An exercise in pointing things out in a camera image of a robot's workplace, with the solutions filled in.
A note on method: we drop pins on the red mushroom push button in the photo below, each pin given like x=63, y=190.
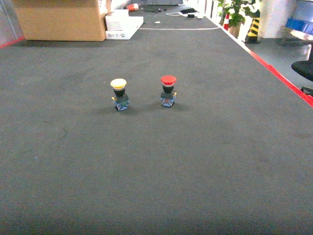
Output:
x=168, y=95

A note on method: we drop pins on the yellow mushroom push button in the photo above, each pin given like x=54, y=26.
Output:
x=121, y=99

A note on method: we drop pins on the white flat box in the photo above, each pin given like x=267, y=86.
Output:
x=133, y=24

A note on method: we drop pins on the small white box on top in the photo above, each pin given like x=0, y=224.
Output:
x=117, y=20

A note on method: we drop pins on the black flat device on floor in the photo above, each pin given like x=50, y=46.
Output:
x=188, y=11

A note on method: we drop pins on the red white traffic cone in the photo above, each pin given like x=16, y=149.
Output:
x=226, y=22

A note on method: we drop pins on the yellow black striped bollard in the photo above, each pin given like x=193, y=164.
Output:
x=252, y=34

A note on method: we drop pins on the large cardboard box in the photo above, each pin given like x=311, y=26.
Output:
x=62, y=20

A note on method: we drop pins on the potted green plant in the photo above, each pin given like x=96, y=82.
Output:
x=238, y=11

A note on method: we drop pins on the black office chair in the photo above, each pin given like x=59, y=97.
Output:
x=305, y=68

